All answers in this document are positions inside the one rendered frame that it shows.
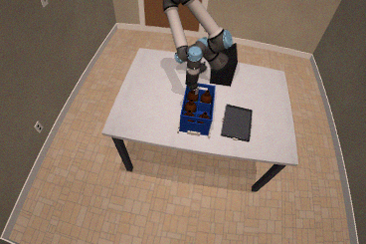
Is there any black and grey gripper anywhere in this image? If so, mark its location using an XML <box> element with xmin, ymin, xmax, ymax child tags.
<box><xmin>185</xmin><ymin>62</ymin><xmax>207</xmax><ymax>95</ymax></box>

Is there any blue divided crate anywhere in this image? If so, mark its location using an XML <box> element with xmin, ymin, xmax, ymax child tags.
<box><xmin>179</xmin><ymin>85</ymin><xmax>215</xmax><ymax>135</ymax></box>

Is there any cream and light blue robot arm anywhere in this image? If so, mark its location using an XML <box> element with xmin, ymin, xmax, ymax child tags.
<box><xmin>163</xmin><ymin>0</ymin><xmax>233</xmax><ymax>71</ymax></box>

